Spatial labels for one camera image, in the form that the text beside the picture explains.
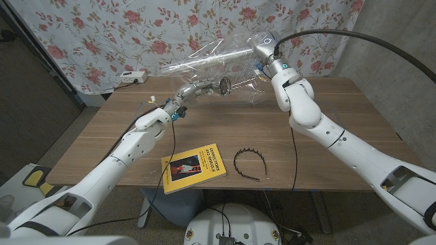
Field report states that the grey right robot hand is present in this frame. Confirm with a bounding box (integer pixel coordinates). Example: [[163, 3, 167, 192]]
[[249, 30, 290, 78]]

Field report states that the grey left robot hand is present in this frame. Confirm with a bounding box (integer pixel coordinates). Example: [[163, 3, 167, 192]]
[[162, 78, 219, 116]]

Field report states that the silver cling film roll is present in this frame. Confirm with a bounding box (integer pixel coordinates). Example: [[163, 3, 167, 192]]
[[160, 47, 257, 76]]

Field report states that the transparent cling film sheet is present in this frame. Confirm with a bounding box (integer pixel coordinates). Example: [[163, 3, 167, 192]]
[[161, 31, 274, 105]]

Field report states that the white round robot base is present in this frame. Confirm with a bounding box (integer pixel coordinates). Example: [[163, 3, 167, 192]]
[[183, 203, 283, 245]]

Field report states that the yellow book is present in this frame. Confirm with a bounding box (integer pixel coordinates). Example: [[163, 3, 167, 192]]
[[161, 143, 228, 195]]

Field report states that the black toothed hair band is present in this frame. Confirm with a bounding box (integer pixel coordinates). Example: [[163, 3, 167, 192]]
[[233, 147, 268, 182]]

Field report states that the white power strip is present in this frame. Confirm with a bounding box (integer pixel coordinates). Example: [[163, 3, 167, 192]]
[[119, 70, 149, 84]]

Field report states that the floral backdrop cloth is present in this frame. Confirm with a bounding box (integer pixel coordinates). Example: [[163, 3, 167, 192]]
[[6, 0, 365, 95]]

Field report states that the blue-grey stool under table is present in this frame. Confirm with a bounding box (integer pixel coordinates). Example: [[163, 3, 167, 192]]
[[141, 188, 205, 228]]

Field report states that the white table leg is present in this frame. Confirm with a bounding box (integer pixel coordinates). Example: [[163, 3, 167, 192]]
[[137, 195, 153, 229]]

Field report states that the grey finned module on base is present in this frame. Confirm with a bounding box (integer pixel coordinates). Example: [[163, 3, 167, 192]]
[[217, 233, 236, 245]]

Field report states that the dark grey partition panel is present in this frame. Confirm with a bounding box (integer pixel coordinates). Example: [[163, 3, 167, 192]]
[[0, 6, 86, 184]]

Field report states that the grey table leg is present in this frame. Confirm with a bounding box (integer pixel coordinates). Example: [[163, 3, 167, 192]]
[[309, 191, 332, 235]]

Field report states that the yellow pad with black rim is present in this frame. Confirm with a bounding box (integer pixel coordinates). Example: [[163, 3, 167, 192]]
[[22, 165, 62, 198]]

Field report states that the black box on floor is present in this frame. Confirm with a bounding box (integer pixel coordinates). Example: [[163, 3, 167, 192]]
[[282, 229, 314, 245]]

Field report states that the white floor platform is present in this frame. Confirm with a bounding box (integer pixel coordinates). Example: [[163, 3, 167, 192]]
[[0, 163, 69, 214]]

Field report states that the grey trouser leg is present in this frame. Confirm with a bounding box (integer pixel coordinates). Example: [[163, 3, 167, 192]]
[[0, 193, 16, 224]]

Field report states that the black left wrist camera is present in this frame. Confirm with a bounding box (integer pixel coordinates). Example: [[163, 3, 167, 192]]
[[170, 105, 188, 122]]

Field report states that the thin black left wrist cable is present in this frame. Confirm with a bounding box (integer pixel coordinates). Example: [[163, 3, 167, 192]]
[[63, 120, 177, 237]]

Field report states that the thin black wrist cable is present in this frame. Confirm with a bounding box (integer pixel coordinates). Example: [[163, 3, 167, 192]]
[[63, 120, 177, 237], [287, 110, 299, 192]]

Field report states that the black power strip cable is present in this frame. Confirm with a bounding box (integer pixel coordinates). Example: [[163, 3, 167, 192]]
[[113, 78, 140, 92]]

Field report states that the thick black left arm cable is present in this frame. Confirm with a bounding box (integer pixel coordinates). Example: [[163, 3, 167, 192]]
[[97, 106, 161, 165]]

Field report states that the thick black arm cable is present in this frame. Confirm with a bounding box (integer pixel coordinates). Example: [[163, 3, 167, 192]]
[[273, 29, 436, 84], [97, 106, 161, 165]]

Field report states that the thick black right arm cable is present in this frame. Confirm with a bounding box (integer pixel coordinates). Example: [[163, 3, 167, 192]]
[[273, 29, 436, 84]]

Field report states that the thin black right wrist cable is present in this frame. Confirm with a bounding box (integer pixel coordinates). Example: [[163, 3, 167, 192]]
[[287, 110, 299, 192]]

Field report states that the black cable on robot base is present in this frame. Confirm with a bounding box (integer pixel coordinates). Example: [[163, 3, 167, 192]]
[[208, 203, 232, 238]]

